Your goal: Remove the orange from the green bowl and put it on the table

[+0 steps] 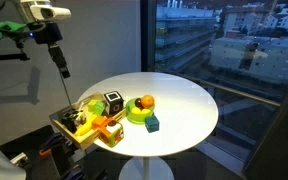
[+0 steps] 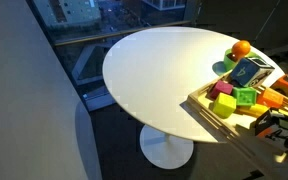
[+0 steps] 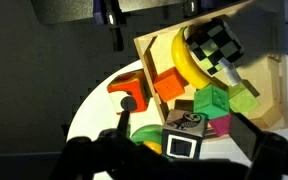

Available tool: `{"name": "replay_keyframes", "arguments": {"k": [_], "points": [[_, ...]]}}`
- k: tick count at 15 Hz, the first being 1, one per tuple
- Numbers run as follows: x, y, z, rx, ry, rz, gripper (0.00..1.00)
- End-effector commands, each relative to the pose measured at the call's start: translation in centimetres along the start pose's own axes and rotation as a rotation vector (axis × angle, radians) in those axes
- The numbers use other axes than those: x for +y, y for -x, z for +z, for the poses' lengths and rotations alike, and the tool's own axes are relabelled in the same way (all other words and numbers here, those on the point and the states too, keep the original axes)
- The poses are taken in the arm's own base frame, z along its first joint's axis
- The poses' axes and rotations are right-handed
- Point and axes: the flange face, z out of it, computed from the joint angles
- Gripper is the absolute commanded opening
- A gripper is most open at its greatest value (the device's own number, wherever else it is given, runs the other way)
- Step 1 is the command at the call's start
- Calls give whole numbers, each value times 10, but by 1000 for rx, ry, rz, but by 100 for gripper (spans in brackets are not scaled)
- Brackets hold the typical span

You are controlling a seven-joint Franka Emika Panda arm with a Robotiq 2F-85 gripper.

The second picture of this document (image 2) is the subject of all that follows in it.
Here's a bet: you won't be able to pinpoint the window railing bar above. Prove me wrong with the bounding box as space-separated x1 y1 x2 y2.
53 19 193 47

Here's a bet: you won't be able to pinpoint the wooden tray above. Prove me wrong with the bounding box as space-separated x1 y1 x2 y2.
185 70 288 168

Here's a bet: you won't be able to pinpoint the white table pedestal base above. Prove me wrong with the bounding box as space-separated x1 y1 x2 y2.
139 124 195 170

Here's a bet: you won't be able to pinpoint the green plastic bowl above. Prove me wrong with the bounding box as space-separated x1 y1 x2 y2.
223 48 261 72

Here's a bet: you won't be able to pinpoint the black checkered soft cube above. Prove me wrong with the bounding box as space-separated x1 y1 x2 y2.
254 107 288 153

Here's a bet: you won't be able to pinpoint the dark plum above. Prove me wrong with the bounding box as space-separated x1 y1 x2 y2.
226 53 239 63

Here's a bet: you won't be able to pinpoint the green foam block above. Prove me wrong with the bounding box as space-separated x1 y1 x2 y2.
232 86 258 107

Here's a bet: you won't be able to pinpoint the black soft cube blue faces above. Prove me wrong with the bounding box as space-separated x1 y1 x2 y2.
229 57 276 88

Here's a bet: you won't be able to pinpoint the orange fruit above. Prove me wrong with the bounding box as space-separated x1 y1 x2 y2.
231 39 252 61

